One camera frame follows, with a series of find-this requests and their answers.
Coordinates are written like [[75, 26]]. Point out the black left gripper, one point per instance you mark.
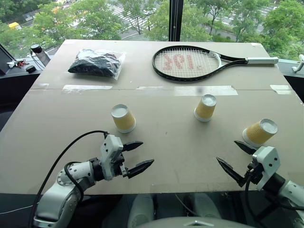
[[118, 169]]

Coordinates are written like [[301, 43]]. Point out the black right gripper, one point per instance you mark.
[[255, 175]]

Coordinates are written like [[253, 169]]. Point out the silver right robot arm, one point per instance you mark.
[[294, 191]]

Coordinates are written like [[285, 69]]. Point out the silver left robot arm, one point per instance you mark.
[[59, 197]]

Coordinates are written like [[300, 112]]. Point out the grey robot torso top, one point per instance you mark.
[[197, 224]]

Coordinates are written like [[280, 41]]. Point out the yellow paper cup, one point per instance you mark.
[[205, 110], [256, 134], [124, 122]]

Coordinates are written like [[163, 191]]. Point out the grey rounded robot leg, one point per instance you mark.
[[205, 205], [141, 211]]

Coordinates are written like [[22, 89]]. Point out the wide clear tape strip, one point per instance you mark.
[[206, 90]]

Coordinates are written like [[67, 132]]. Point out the clear bag of dark items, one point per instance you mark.
[[95, 64]]

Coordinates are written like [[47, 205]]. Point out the black white tennis racket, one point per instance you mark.
[[261, 61]]

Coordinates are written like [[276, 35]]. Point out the small black round cap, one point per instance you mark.
[[30, 69]]

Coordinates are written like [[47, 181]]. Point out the keys with red tag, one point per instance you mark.
[[19, 63]]

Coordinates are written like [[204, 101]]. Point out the yellow vehicle outside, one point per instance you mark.
[[14, 26]]

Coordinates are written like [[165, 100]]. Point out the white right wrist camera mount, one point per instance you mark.
[[267, 159]]

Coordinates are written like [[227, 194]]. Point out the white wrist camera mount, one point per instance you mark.
[[267, 159], [110, 147]]

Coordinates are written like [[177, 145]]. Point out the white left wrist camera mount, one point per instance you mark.
[[110, 147]]

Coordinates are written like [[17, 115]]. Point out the black window frame post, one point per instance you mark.
[[176, 19]]

